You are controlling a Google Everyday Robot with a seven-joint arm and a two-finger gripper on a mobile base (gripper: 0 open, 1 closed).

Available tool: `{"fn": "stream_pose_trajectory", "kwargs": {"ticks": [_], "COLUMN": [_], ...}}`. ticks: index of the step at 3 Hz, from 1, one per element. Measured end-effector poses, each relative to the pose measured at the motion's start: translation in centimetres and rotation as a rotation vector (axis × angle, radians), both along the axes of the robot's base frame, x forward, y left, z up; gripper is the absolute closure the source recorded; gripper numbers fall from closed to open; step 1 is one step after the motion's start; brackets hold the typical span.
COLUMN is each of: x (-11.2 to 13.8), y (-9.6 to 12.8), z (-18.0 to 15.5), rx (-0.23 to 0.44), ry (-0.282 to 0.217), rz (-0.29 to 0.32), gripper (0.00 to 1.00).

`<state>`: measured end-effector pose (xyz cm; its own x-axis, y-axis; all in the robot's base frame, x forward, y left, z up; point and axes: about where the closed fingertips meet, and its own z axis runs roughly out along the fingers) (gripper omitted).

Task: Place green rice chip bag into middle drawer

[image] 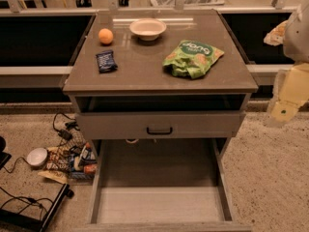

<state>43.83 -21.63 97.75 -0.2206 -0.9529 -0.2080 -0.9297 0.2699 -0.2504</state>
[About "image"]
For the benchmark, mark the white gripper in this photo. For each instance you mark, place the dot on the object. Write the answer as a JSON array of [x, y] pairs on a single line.
[[297, 38]]

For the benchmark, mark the green rice chip bag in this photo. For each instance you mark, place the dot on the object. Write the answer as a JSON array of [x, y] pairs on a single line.
[[192, 59]]

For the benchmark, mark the closed upper drawer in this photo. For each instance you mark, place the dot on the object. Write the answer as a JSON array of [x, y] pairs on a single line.
[[132, 125]]

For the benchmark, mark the grey wooden drawer cabinet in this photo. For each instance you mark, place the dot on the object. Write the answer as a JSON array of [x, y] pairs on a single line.
[[141, 84]]

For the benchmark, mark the open lower drawer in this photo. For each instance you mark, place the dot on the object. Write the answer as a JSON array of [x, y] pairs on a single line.
[[160, 185]]

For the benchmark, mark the white paper bowl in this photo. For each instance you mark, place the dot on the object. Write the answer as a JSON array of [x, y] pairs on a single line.
[[147, 29]]

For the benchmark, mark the dark blue snack bar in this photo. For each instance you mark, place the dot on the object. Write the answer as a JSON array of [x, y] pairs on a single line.
[[106, 62]]

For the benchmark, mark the orange fruit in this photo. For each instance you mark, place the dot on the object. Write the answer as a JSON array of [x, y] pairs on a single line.
[[105, 36]]

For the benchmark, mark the pile of snack packages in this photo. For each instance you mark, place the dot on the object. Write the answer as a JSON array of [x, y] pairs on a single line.
[[70, 162]]

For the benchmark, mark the black stand base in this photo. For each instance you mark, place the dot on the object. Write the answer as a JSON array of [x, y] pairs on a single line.
[[30, 213]]

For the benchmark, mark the black drawer handle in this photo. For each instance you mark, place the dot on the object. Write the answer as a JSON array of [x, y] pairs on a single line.
[[150, 131]]

